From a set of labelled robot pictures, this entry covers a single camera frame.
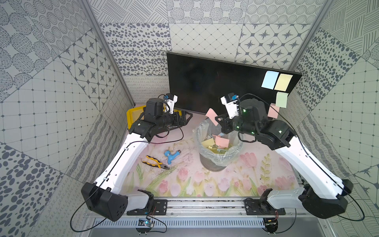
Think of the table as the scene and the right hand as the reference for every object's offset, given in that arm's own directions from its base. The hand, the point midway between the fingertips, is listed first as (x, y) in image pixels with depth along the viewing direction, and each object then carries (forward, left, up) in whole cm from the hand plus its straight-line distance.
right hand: (217, 120), depth 64 cm
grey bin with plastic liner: (-5, -1, -17) cm, 18 cm away
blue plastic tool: (-2, +26, -35) cm, 43 cm away
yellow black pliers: (-6, +32, -35) cm, 48 cm away
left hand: (+8, +16, -2) cm, 18 cm away
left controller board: (-36, +34, -37) cm, 62 cm away
